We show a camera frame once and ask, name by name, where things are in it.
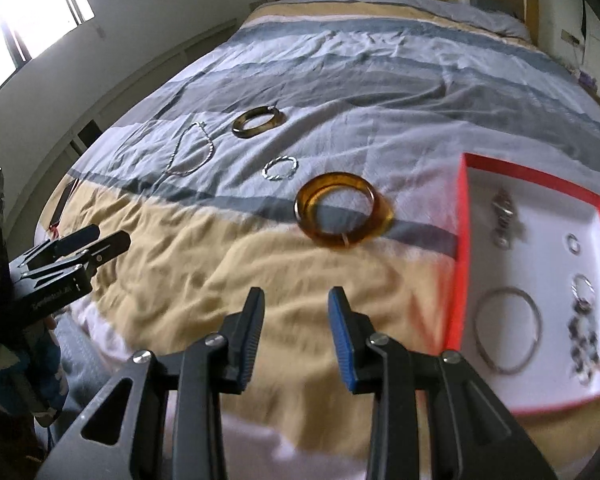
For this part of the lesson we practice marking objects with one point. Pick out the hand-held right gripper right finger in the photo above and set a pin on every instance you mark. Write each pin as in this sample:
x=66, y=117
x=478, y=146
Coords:
x=342, y=340

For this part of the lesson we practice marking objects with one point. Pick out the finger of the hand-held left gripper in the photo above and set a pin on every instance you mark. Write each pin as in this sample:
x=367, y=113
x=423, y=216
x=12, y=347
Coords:
x=77, y=239
x=110, y=247

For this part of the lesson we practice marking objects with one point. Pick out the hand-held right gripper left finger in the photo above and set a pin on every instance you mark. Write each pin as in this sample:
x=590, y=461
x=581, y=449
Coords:
x=247, y=340

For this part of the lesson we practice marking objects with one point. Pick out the large gold bangle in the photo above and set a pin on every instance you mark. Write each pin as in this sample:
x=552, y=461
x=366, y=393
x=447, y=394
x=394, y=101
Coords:
x=480, y=345

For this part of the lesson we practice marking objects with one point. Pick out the silver pendant charm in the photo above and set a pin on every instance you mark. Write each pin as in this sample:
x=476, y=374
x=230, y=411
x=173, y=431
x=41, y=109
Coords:
x=505, y=220

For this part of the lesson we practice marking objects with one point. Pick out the red cardboard box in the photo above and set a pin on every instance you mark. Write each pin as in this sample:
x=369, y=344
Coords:
x=540, y=260

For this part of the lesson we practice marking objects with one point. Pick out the person's left hand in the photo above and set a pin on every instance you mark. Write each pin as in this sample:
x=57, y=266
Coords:
x=20, y=375

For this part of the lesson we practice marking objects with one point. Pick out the amber resin bangle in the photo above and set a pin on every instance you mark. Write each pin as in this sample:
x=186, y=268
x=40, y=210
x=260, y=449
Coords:
x=305, y=220

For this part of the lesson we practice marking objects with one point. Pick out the dark green bangle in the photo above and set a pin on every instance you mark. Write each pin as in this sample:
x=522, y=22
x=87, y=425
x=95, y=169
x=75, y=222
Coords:
x=240, y=127

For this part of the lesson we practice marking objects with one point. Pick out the window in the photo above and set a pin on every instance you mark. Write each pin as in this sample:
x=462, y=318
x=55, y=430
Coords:
x=25, y=20

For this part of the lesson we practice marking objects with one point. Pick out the striped pillow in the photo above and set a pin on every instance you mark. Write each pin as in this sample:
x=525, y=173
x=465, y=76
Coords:
x=470, y=15

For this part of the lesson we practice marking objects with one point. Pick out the wall socket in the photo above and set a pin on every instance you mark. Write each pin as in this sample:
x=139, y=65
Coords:
x=572, y=39

